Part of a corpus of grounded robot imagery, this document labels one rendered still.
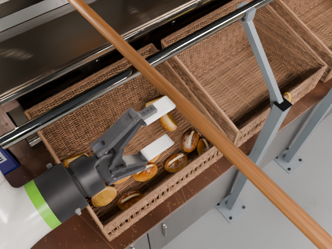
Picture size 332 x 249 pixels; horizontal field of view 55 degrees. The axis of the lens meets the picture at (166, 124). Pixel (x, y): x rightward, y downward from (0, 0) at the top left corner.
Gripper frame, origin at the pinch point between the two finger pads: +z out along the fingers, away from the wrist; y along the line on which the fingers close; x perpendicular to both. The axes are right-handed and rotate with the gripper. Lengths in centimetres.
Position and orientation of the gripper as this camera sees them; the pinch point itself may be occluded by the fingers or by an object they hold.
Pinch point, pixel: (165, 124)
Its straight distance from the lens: 64.2
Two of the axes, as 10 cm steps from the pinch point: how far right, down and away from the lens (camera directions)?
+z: 7.9, -5.1, 3.4
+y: 0.0, 5.5, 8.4
